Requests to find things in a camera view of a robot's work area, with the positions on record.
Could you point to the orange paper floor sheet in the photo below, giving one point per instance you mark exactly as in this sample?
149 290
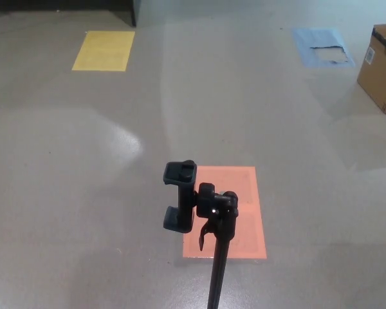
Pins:
244 225

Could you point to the black telescopic phone stand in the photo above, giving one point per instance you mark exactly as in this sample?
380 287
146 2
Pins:
221 257

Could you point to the brown cardboard box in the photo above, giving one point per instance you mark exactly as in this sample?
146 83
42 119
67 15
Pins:
378 80

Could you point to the torn blue paper floor sheet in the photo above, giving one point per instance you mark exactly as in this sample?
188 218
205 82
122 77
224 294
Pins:
308 38

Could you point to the yellow paper floor sheet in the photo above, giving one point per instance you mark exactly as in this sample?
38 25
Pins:
103 51

